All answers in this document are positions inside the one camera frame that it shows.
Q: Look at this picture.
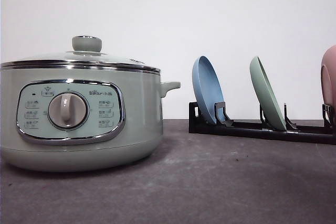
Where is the glass steamer lid green knob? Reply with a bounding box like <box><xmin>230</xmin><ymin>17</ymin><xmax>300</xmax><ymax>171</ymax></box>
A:
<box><xmin>0</xmin><ymin>35</ymin><xmax>160</xmax><ymax>74</ymax></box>

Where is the green plate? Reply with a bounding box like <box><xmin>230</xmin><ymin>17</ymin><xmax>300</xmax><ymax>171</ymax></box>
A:
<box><xmin>249</xmin><ymin>56</ymin><xmax>286</xmax><ymax>132</ymax></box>

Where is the blue plate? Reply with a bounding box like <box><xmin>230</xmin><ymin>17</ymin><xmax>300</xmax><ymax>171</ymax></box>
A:
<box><xmin>192</xmin><ymin>56</ymin><xmax>225</xmax><ymax>124</ymax></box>

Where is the green electric steamer pot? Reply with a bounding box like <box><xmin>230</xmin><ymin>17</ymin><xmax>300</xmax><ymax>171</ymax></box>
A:
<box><xmin>0</xmin><ymin>69</ymin><xmax>181</xmax><ymax>173</ymax></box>

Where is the pink plate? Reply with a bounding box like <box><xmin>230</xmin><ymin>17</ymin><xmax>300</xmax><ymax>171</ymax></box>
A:
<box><xmin>321</xmin><ymin>45</ymin><xmax>336</xmax><ymax>109</ymax></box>

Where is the black dish rack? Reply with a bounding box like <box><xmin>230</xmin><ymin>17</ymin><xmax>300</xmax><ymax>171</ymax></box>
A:
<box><xmin>189</xmin><ymin>102</ymin><xmax>336</xmax><ymax>145</ymax></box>

